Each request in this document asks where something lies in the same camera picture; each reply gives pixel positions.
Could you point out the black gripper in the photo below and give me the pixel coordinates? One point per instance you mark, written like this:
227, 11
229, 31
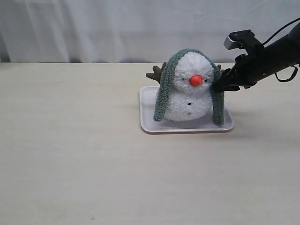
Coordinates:
247, 71

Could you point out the green knitted scarf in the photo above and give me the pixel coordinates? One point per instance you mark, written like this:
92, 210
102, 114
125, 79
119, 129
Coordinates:
168, 77

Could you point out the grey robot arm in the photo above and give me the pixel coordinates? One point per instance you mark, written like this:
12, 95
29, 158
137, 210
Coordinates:
287, 50

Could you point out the white plush snowman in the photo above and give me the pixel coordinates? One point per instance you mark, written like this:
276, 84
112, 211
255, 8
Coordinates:
189, 93

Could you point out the white square plastic tray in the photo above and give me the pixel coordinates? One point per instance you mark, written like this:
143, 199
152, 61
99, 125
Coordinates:
147, 99

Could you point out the white backdrop curtain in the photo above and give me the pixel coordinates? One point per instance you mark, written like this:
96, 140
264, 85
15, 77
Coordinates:
121, 31

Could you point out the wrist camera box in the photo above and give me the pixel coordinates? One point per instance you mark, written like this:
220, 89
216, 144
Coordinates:
244, 39

